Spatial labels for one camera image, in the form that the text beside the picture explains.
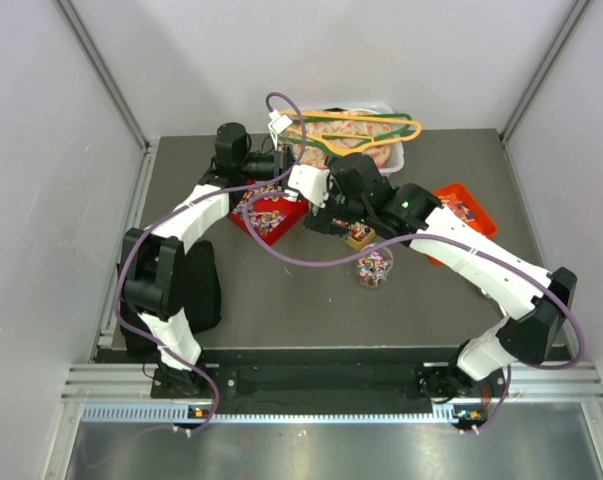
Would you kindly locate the silver metal scoop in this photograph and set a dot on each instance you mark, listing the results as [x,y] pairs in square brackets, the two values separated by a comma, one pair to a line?
[499,307]

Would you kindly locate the green clothes hanger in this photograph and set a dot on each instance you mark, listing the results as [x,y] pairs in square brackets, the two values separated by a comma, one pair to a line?
[410,130]

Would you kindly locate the gold candy tin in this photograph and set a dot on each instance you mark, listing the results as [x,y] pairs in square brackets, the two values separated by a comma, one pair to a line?
[359,236]

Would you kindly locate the floral fabric item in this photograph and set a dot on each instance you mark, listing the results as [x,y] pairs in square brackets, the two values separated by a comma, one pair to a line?
[316,154]

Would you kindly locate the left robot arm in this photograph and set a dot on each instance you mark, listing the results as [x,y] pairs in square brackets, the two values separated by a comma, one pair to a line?
[168,288]

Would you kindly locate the red candy tray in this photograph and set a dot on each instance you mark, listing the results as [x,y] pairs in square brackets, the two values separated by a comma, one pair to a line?
[270,217]

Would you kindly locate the clear glass jar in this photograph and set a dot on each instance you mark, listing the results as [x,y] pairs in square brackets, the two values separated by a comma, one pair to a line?
[374,267]

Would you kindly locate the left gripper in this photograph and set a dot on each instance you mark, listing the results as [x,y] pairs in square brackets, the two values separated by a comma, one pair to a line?
[282,160]

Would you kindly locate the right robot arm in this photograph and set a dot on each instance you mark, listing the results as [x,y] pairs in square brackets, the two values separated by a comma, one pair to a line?
[534,299]

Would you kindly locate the orange candy tray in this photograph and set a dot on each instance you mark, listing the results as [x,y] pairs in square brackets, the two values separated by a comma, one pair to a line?
[463,204]

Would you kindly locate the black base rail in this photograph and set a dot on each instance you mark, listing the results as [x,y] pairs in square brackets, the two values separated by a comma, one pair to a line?
[320,381]

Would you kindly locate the black cloth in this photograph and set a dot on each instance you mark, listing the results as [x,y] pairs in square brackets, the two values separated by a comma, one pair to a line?
[202,300]

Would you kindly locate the yellow clothes hanger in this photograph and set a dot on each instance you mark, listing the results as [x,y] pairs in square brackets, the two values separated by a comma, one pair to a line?
[321,134]

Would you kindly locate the white plastic basket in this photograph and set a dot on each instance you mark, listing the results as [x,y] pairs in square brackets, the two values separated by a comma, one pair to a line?
[395,161]

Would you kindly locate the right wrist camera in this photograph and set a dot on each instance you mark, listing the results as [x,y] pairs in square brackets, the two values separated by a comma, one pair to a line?
[310,183]

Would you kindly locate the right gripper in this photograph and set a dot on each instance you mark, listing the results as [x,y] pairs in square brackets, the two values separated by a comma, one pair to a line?
[322,222]

